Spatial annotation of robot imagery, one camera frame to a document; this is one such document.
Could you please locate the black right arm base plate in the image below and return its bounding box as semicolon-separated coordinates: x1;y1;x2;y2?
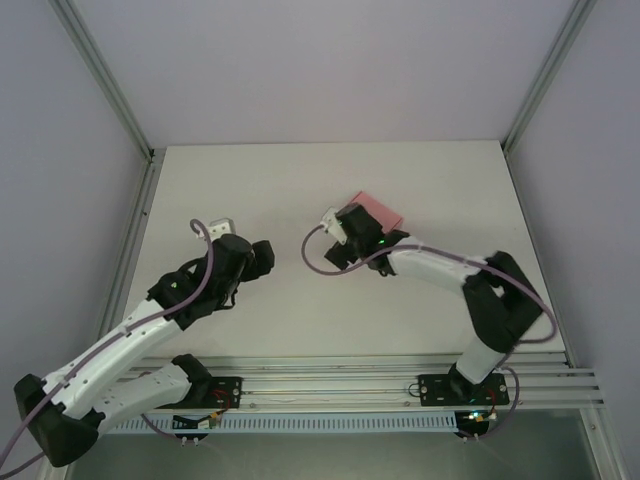
417;372;511;407

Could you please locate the aluminium frame post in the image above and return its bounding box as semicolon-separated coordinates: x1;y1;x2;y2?
52;0;157;162
501;0;600;155

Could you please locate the aluminium side rail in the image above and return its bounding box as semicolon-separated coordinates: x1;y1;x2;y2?
97;149;164;351

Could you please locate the grey metal panel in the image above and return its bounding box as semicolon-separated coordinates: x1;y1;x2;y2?
64;432;601;480

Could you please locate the small wired connector with LED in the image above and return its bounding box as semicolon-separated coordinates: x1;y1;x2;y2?
457;408;499;432

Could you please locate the pink paper box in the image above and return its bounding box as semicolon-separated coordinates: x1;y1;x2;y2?
343;190;405;236

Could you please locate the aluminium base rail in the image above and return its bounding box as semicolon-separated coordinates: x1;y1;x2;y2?
59;353;606;415

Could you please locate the light blue slotted cable duct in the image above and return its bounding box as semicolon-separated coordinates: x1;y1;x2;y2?
99;412;459;435

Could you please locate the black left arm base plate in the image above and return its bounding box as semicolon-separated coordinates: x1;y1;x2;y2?
189;373;245;409

